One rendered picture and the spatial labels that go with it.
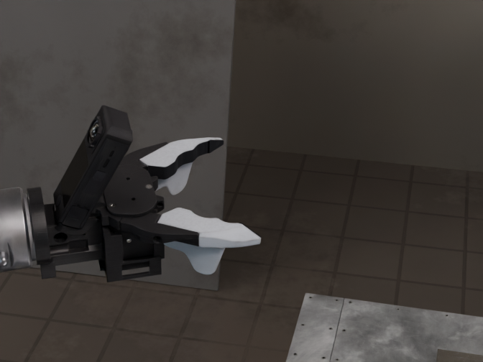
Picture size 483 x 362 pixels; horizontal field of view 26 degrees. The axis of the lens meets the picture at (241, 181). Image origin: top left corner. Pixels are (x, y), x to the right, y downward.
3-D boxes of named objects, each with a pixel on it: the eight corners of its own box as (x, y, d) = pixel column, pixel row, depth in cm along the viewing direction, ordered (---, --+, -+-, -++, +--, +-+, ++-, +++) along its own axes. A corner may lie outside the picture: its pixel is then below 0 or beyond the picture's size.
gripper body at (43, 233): (154, 223, 105) (32, 240, 102) (153, 155, 99) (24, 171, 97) (169, 275, 99) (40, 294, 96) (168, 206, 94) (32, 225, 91)
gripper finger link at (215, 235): (259, 276, 97) (168, 248, 99) (261, 228, 93) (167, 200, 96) (246, 298, 95) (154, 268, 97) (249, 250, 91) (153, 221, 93)
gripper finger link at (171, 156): (200, 165, 109) (138, 207, 104) (200, 119, 106) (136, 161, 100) (222, 178, 108) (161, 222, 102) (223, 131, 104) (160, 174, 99)
